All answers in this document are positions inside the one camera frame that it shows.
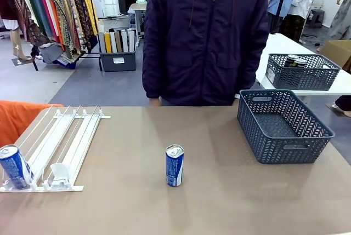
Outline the orange fabric chair cover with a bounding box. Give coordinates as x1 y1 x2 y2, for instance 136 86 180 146
0 100 64 148

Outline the black plastic stool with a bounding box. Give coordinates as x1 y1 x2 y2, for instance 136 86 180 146
310 8 326 30

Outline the brown fabric roll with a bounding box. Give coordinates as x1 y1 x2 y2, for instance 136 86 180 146
114 31 123 53

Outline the white fabric roll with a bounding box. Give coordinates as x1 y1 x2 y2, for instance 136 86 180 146
109 31 118 54

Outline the blue-grey plastic woven basket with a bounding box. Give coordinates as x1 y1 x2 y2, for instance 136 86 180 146
265 53 342 91
236 89 336 165

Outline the bystander's foot in sandal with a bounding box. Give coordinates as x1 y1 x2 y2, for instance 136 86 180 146
331 95 351 117

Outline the yellow fabric roll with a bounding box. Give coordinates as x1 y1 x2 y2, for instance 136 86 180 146
104 32 112 54

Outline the grey plastic storage bin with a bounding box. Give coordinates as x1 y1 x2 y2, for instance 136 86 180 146
99 50 137 72

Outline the grey fabric roll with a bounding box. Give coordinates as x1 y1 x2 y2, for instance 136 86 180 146
121 29 129 53

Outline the person in dark navy jacket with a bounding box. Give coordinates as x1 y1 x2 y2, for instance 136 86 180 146
141 0 270 107

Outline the white wire can dispenser rack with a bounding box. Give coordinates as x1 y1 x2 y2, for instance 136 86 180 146
0 104 112 193

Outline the mannequin in maroon top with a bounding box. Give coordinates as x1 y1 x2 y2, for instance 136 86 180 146
0 0 33 62

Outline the blue Pepsi can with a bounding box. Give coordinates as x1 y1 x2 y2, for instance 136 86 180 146
165 144 185 188
0 144 35 191

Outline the clothes rack with colourful garments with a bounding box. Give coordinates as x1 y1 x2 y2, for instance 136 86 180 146
15 0 103 72

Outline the white folding table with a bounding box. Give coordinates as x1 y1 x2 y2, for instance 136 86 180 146
254 32 351 105

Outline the brown cardboard box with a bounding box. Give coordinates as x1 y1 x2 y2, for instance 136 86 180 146
319 39 351 72

